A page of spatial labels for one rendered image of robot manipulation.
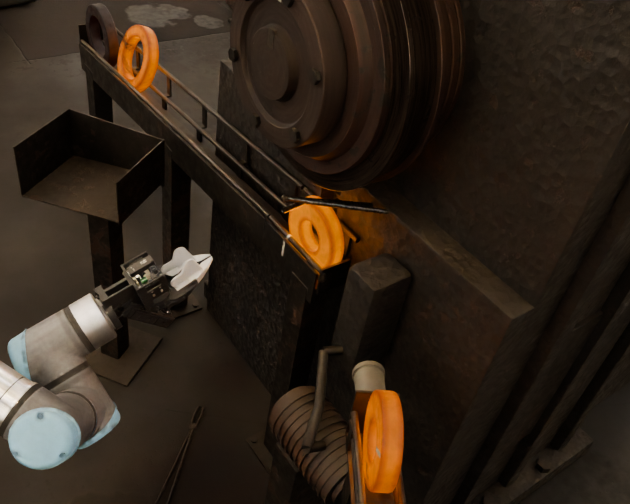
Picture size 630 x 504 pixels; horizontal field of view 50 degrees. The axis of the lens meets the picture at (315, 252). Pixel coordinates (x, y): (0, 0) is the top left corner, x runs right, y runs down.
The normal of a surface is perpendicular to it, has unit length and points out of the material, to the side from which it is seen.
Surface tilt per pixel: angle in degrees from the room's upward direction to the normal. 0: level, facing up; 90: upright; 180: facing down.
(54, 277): 0
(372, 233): 90
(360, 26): 54
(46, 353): 42
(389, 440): 33
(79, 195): 5
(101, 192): 5
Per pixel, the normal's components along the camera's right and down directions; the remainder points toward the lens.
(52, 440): 0.08, 0.08
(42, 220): 0.14, -0.75
